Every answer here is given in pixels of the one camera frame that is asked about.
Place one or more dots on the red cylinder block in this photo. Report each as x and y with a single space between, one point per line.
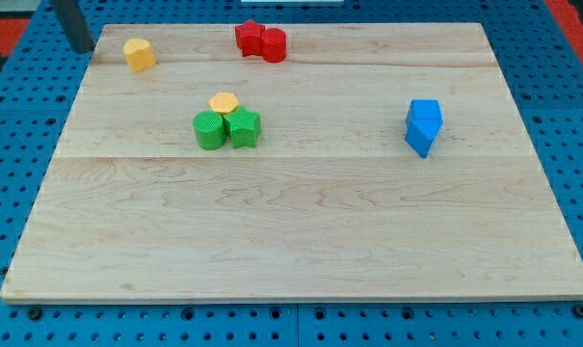
273 45

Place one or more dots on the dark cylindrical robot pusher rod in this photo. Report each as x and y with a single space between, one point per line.
74 25

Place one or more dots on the green star block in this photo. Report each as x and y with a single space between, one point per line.
243 127

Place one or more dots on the yellow heart block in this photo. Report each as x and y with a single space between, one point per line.
138 54

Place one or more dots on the yellow hexagon block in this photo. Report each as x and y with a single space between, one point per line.
224 103

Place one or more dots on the light wooden board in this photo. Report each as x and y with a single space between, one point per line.
332 205

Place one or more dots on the green cylinder block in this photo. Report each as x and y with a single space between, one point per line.
209 129

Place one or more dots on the blue pentagon block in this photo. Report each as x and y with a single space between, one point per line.
421 135

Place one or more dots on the blue cube block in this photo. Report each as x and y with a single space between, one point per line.
424 109

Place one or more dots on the red star block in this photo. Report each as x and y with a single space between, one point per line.
248 37

